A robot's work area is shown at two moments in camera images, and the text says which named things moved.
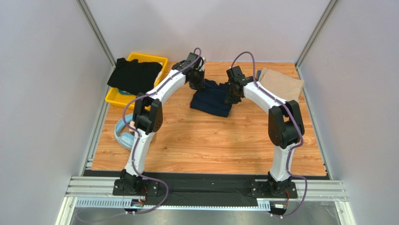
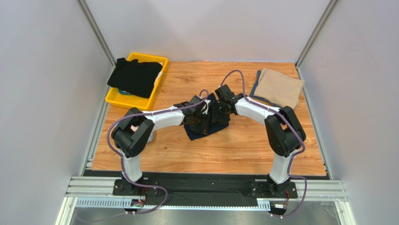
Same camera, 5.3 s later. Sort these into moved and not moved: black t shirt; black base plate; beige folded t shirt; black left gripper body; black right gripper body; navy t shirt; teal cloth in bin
Moved: black left gripper body; black right gripper body; navy t shirt
Not moved: black t shirt; teal cloth in bin; black base plate; beige folded t shirt
